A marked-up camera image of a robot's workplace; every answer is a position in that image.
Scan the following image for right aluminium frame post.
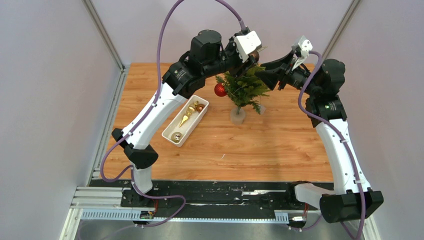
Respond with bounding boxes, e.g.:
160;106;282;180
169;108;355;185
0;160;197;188
321;0;362;60

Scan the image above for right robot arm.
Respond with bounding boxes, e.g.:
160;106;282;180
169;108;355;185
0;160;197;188
256;53;384;223

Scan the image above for gold ball ornament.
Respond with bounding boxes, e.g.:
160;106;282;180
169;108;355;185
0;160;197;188
170;132;184;144

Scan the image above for white ornament tray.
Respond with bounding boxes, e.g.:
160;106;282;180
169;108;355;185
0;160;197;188
161;95;209;147

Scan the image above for red glitter ball ornament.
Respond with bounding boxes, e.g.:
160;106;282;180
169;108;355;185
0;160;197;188
214;83;227;97

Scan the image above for left aluminium frame post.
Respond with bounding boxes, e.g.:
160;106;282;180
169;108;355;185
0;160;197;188
82;0;126;72

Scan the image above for small green christmas tree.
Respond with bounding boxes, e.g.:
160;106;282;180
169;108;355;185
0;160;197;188
215;64;270;125

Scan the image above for silver star ornament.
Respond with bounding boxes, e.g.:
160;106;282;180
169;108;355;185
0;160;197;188
257;46;268;53

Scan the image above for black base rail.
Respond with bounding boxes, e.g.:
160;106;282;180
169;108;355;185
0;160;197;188
120;180;306;220

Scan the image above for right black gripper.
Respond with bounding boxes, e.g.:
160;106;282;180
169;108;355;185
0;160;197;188
255;50;321;97

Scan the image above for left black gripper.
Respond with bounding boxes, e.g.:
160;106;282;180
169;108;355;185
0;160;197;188
203;33;257;80

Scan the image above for bronze ball ornament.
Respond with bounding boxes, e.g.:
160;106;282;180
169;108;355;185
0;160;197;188
195;103;205;113

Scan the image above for clear battery box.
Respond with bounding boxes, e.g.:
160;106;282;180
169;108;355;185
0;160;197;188
258;104;266;115

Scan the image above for aluminium frame post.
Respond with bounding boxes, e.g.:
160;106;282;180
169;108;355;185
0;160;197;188
321;0;362;60
82;0;126;72

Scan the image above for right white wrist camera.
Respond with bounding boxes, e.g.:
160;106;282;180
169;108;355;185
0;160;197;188
291;35;313;71

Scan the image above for gold finial ornament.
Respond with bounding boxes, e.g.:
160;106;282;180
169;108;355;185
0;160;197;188
179;101;199;128

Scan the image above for white slotted cable duct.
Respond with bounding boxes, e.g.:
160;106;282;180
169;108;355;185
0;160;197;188
80;209;290;224

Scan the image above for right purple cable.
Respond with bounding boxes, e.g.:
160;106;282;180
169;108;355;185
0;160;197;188
296;50;367;240

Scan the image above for dark brown ball ornament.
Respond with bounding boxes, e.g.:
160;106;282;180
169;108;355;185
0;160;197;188
249;50;260;62

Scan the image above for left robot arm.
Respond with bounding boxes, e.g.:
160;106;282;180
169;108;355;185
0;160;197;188
111;29;262;207

